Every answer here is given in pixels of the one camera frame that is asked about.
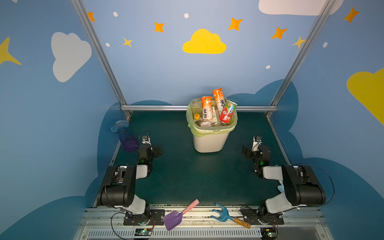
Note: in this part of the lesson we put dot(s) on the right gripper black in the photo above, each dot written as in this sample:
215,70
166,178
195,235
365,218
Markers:
247,151

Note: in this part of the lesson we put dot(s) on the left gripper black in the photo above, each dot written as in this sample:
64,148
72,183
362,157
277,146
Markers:
155,151

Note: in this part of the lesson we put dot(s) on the red label clear bottle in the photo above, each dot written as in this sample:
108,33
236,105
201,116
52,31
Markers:
228,111

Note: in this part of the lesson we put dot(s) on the orange label white bottle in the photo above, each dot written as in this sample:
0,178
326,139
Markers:
219,98

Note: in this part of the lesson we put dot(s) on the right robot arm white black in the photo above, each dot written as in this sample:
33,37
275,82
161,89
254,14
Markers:
301,187

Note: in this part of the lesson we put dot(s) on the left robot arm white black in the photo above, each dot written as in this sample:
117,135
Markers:
118,189

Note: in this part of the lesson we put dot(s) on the white trash bin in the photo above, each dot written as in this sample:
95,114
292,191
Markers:
210,143

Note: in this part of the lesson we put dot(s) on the green bin liner bag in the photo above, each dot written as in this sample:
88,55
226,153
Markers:
198,131

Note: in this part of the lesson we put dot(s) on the purple plastic vase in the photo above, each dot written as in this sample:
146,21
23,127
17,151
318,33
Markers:
128,141

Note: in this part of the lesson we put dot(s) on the light blue toy trowel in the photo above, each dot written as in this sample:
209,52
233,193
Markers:
281,187

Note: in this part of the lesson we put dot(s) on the right circuit board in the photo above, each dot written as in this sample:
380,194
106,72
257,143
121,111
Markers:
269,234

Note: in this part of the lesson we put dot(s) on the circuit board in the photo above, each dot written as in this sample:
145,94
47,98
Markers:
143,232
269,234

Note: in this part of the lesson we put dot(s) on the left circuit board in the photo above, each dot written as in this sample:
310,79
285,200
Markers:
143,232

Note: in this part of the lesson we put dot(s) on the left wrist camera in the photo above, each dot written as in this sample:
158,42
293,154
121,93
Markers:
145,140

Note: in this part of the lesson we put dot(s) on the aluminium frame rear rail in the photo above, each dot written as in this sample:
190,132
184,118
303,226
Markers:
184,108

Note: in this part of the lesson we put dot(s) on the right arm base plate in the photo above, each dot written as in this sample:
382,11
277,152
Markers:
253,217

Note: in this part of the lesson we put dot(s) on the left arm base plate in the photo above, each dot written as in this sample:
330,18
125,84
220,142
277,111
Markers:
148,218

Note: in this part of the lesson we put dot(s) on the blue garden fork wooden handle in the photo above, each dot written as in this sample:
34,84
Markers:
224,216

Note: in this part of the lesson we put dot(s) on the purple toy shovel pink handle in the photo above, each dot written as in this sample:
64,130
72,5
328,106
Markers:
174,218

